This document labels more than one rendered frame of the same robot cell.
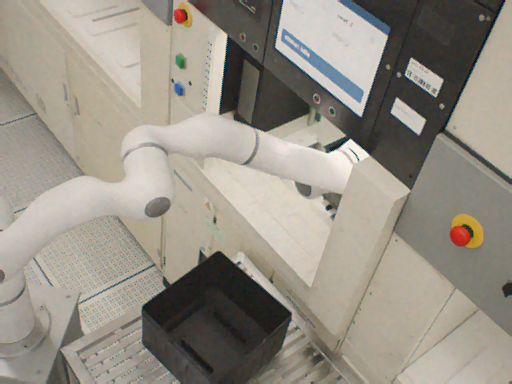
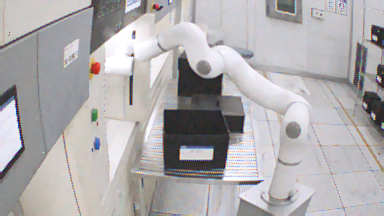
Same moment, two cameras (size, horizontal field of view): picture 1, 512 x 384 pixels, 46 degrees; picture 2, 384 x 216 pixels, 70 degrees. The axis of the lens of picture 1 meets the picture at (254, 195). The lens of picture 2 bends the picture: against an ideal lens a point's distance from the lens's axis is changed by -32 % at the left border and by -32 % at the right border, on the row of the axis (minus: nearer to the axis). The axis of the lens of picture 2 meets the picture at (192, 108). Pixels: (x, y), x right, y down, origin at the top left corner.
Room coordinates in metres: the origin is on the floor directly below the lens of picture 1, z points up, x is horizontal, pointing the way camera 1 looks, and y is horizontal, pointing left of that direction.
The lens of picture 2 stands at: (1.90, 1.24, 1.65)
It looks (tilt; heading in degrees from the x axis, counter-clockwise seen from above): 22 degrees down; 229
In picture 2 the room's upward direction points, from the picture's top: 3 degrees clockwise
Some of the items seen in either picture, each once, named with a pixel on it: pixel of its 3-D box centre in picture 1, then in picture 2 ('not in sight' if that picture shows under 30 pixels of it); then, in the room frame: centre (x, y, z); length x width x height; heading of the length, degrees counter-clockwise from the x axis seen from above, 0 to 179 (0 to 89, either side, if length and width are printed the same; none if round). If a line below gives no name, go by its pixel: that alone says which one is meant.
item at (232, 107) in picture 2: not in sight; (217, 110); (0.47, -0.19, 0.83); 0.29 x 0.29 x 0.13; 48
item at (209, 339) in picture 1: (215, 328); (193, 139); (0.83, 0.04, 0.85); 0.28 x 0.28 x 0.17; 54
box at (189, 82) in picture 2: not in sight; (202, 72); (0.22, -0.60, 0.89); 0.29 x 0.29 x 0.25; 42
